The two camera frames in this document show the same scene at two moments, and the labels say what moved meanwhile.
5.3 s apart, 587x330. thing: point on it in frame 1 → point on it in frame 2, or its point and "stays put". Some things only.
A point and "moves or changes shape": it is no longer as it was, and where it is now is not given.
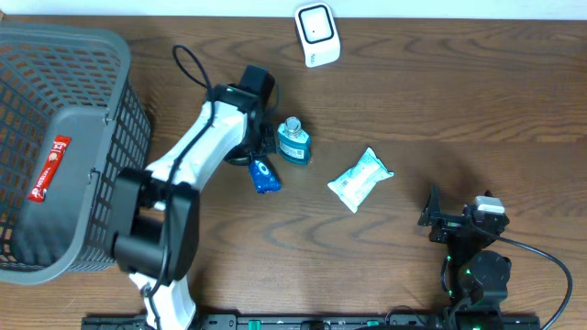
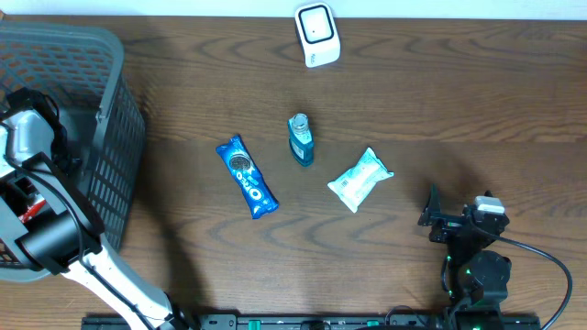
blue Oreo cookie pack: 263,176 → 260,197
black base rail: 329,322 stays put
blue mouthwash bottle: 293,144 moves or changes shape
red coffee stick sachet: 59,148 moves or changes shape
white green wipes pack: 351,187 stays put
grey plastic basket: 73,117 stays put
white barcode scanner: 318,31 stays put
